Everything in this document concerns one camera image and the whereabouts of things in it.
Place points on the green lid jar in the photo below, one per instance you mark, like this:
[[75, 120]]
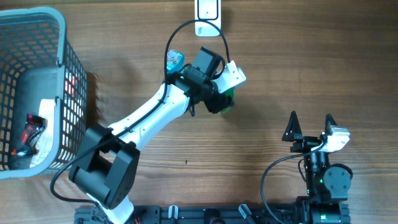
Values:
[[230, 101]]

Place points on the white barcode scanner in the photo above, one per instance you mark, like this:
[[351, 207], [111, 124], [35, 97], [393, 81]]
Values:
[[207, 10]]

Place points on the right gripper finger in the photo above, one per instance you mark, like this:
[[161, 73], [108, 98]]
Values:
[[329, 124], [293, 130]]

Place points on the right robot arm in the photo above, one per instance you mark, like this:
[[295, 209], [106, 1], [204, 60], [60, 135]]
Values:
[[327, 184]]

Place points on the red tissue pack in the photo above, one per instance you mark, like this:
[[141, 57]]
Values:
[[70, 84]]

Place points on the grey plastic shopping basket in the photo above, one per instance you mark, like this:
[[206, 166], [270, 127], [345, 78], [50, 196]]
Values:
[[35, 58]]

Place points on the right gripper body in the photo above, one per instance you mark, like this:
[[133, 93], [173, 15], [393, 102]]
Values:
[[305, 145]]

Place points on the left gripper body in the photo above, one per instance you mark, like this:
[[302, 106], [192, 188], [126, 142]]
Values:
[[214, 99]]

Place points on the beige plastic pouch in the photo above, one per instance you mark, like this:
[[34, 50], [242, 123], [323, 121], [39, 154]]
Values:
[[45, 140]]

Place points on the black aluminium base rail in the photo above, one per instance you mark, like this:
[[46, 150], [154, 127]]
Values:
[[287, 213]]

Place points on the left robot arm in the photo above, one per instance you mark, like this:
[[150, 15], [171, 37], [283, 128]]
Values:
[[106, 164]]

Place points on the black red packaged item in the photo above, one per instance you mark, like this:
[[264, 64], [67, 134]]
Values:
[[34, 127]]

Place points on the blue mouthwash bottle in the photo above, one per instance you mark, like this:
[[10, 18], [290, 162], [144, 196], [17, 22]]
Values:
[[175, 61]]

